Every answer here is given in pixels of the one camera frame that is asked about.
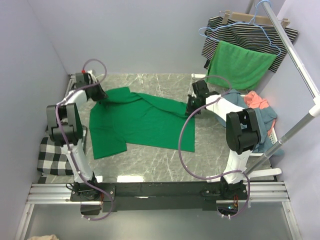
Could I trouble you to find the green t-shirt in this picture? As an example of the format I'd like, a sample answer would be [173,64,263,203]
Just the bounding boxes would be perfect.
[89,87,196,160]

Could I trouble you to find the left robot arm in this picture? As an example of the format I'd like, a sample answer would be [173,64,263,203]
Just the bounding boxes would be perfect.
[46,70,107,201]

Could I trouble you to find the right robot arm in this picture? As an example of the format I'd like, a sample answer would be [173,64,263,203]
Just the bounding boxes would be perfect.
[178,80,261,200]

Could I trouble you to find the coral orange garment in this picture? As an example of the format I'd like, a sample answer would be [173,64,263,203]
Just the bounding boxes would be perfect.
[243,91,269,109]

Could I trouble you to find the green towel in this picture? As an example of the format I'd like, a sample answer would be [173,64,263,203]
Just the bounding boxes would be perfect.
[205,41,277,90]

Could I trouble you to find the teal blue garment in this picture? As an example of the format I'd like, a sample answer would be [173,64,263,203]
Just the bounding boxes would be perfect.
[212,89,277,153]

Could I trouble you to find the black white checkered shirt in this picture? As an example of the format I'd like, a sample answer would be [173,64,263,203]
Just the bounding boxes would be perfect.
[36,127,73,176]

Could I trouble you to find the black white striped shirt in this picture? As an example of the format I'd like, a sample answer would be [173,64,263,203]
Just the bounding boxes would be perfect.
[201,16,287,73]

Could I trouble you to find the black base beam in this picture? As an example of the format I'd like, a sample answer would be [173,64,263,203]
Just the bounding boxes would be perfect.
[70,181,248,213]

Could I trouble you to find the wooden clip hanger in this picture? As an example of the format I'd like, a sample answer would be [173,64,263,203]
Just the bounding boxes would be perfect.
[218,9,291,28]

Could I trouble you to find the silver clothes rack pole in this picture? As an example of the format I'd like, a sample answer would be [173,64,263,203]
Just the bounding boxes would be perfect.
[246,0,320,175]

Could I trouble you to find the beige cloth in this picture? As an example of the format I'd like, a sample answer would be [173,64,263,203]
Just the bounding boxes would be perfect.
[27,234,59,240]

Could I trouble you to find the blue wire hanger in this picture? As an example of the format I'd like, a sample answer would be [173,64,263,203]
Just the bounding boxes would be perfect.
[198,0,282,56]

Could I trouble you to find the aluminium rail frame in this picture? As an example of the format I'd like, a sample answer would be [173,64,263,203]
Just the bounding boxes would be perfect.
[15,181,302,240]

